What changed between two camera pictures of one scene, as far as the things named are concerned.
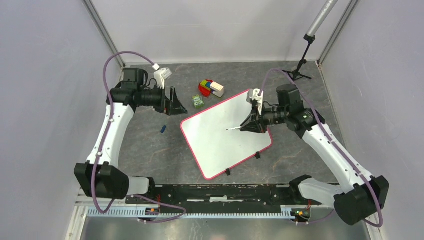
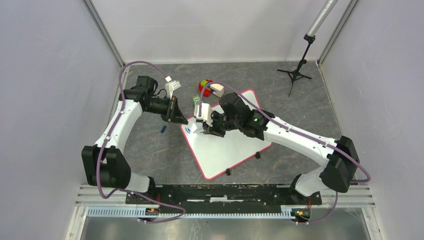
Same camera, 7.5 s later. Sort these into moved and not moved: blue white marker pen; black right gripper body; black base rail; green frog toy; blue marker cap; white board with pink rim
Moved: black right gripper body; blue white marker pen
Not moved: black base rail; blue marker cap; green frog toy; white board with pink rim
